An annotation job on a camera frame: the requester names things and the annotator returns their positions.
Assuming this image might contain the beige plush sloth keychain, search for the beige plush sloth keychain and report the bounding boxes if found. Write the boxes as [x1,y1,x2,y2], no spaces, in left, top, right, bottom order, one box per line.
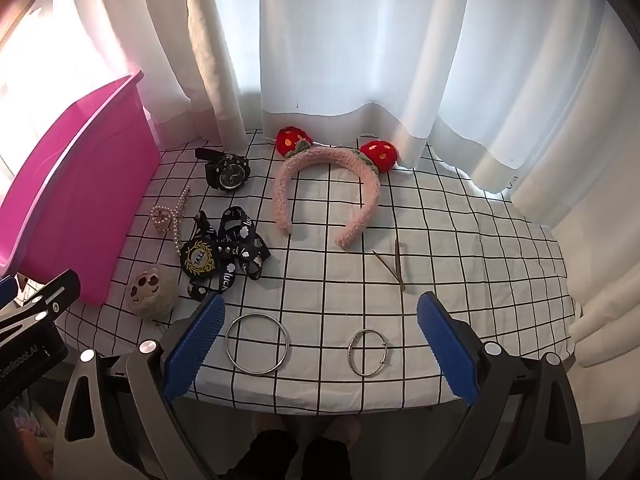
[124,264,180,332]

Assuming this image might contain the large silver bangle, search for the large silver bangle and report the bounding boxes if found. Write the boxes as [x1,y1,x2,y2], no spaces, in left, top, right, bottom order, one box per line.
[224,312,291,375]

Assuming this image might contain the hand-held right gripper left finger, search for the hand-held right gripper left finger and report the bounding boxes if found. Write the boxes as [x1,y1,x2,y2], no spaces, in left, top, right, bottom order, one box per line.
[52,292,227,480]

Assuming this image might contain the white sheer curtain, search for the white sheer curtain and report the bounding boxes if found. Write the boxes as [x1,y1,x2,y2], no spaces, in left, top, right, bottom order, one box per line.
[259,0,608,196]
[0,0,188,181]

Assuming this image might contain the black strap with print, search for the black strap with print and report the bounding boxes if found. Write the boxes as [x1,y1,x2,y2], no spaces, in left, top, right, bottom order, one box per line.
[194,146,250,194]

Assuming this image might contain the patterned cloth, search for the patterned cloth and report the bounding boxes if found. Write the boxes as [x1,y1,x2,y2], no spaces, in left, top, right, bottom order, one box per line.
[0,394,57,480]

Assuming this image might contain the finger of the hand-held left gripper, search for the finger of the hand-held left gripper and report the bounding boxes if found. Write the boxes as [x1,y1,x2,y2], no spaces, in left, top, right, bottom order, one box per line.
[0,269,82,342]

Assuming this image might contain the pearl hair claw clip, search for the pearl hair claw clip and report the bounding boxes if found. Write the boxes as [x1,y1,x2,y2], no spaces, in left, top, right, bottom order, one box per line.
[146,185,194,260]

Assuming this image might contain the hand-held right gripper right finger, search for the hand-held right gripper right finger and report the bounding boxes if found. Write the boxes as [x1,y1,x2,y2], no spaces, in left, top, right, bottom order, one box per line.
[416,291,588,480]

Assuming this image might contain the cream curtain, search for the cream curtain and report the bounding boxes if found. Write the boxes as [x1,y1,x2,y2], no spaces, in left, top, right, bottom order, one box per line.
[509,5,640,361]
[134,0,263,147]

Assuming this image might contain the small silver bangle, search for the small silver bangle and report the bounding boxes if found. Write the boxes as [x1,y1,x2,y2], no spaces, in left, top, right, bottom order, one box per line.
[347,328,393,377]

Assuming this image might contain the white black-grid tablecloth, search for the white black-grid tablecloth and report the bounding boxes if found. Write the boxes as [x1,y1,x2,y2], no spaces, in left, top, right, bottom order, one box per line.
[52,127,584,417]

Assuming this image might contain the black printed lanyard ribbon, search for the black printed lanyard ribbon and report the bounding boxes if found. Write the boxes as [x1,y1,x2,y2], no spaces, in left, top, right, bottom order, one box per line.
[179,206,273,304]

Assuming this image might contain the pink fuzzy strawberry headband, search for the pink fuzzy strawberry headband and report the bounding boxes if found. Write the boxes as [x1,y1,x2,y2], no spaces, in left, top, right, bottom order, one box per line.
[272,126,400,250]

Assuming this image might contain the pink plastic bin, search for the pink plastic bin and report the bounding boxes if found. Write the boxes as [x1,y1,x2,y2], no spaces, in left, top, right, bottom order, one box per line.
[0,70,161,306]

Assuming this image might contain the person's legs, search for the person's legs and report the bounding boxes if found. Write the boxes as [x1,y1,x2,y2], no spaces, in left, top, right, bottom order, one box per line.
[232,410,364,480]

